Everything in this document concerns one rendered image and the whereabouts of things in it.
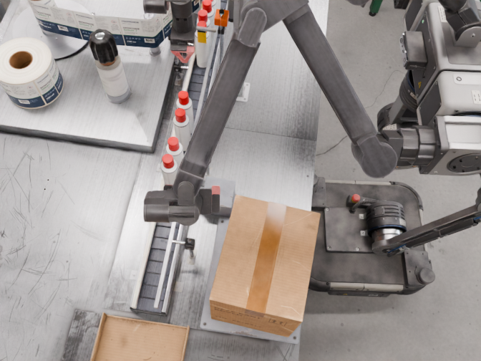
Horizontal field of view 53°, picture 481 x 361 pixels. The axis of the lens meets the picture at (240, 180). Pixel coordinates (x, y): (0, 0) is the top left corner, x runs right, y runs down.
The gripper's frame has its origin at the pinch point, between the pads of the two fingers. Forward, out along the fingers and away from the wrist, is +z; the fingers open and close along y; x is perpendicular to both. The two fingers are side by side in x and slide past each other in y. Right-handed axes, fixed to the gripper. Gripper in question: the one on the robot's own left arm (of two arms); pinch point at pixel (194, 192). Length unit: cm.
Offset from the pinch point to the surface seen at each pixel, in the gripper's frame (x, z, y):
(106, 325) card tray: 44, 7, 27
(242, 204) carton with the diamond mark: 4.3, 3.8, -12.9
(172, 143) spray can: -9.8, 19.3, 8.2
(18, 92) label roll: -23, 42, 63
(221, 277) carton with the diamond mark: 20.1, -9.3, -7.8
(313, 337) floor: 90, 79, -49
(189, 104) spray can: -20.3, 33.1, 4.3
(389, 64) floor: -36, 183, -106
